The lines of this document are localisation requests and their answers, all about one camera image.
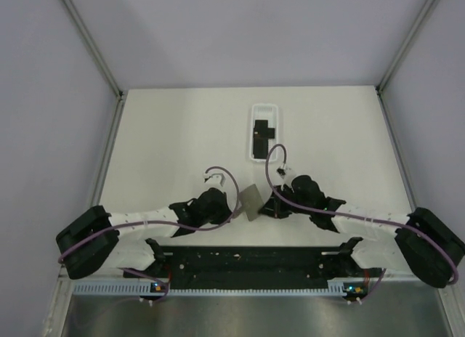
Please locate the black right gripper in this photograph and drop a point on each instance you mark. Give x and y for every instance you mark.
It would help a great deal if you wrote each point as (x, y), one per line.
(274, 207)

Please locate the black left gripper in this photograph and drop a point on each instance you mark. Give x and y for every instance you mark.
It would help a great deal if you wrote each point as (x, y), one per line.
(225, 213)

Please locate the grey leather card holder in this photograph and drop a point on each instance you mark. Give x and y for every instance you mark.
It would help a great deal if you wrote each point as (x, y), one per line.
(251, 202)

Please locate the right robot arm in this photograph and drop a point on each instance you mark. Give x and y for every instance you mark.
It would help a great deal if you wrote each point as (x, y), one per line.
(418, 243)

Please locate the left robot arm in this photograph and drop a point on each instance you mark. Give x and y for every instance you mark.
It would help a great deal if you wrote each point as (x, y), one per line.
(99, 240)

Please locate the black cards in tray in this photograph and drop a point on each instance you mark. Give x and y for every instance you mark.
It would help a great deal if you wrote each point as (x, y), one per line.
(262, 134)

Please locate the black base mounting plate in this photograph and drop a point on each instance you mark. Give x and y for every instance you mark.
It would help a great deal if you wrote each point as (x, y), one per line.
(250, 268)

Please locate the white plastic tray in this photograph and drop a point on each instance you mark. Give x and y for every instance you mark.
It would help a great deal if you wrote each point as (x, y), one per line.
(264, 111)

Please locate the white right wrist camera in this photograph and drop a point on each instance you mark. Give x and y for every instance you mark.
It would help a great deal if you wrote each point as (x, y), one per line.
(283, 171)

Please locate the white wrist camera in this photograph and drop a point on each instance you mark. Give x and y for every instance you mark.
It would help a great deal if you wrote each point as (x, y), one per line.
(216, 180)
(283, 171)

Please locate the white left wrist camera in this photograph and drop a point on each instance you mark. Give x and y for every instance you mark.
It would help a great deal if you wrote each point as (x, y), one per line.
(216, 180)

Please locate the grey slotted cable duct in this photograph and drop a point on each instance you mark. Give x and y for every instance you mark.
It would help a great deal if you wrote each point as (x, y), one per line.
(150, 289)

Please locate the aluminium frame rail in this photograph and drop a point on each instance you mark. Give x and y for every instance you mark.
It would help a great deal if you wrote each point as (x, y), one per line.
(81, 265)

